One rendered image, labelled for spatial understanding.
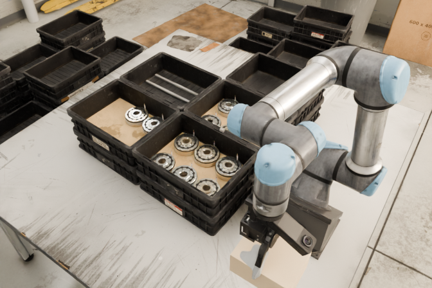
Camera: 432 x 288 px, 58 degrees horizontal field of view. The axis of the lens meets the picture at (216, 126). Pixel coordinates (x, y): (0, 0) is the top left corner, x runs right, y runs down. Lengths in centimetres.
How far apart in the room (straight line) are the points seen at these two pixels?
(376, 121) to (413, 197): 164
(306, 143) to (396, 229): 184
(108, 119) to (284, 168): 122
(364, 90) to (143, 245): 94
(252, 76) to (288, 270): 126
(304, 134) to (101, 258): 96
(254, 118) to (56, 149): 126
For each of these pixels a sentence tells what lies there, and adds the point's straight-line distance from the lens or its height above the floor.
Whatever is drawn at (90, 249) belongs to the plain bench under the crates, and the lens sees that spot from 157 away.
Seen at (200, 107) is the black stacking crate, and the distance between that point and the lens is 176.
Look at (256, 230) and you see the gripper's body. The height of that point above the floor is 124.
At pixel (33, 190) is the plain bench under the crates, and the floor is 70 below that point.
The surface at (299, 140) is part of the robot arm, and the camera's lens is 82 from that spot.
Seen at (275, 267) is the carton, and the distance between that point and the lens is 100.
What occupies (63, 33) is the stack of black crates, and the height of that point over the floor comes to 49.
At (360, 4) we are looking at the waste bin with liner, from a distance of 380.
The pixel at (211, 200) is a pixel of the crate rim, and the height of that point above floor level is 93.
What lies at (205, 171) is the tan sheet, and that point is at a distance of 156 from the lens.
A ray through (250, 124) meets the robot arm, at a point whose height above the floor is 142.
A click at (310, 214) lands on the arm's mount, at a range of 136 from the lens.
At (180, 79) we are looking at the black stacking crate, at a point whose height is 83.
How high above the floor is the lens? 200
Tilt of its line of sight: 42 degrees down
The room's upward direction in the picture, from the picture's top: straight up
